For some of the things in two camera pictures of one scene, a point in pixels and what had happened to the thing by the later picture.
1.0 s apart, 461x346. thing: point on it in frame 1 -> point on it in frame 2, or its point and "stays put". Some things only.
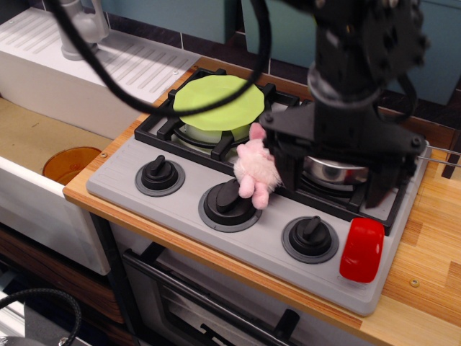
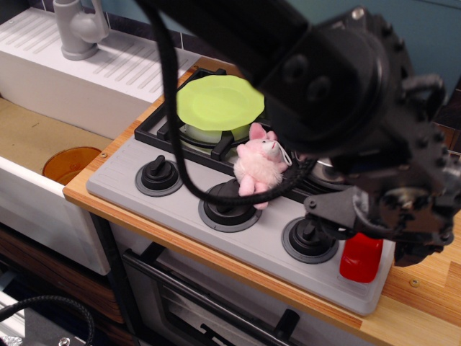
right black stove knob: [310, 240] stays put
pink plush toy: [256, 168] stays put
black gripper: [366, 136] -> [410, 198]
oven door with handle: [169, 300] stays put
